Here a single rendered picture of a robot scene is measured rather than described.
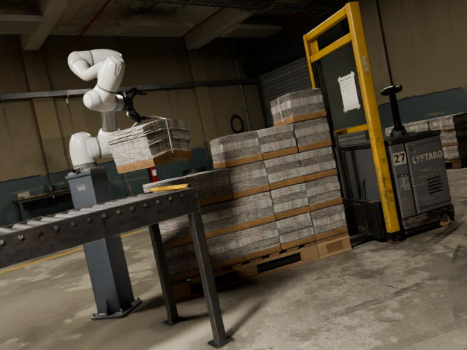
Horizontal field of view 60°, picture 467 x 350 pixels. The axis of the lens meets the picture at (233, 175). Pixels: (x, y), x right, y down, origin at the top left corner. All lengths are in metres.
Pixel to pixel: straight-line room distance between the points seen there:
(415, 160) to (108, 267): 2.44
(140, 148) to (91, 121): 7.49
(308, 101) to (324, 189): 0.69
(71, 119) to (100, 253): 6.87
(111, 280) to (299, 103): 1.86
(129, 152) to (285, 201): 1.30
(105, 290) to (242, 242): 1.00
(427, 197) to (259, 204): 1.38
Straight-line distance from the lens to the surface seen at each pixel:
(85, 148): 2.91
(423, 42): 9.26
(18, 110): 9.41
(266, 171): 3.00
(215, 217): 2.88
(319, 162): 3.19
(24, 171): 9.23
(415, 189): 3.51
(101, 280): 2.99
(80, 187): 2.91
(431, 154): 3.61
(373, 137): 3.23
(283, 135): 3.07
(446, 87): 9.04
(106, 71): 2.13
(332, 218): 3.26
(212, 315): 2.15
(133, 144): 2.26
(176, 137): 2.37
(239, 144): 2.95
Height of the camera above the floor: 0.93
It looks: 3 degrees down
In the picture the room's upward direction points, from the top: 11 degrees counter-clockwise
